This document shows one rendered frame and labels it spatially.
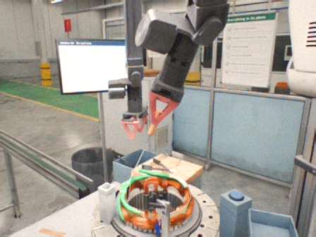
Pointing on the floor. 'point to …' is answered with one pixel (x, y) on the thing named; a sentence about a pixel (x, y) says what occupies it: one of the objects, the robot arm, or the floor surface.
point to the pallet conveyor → (70, 185)
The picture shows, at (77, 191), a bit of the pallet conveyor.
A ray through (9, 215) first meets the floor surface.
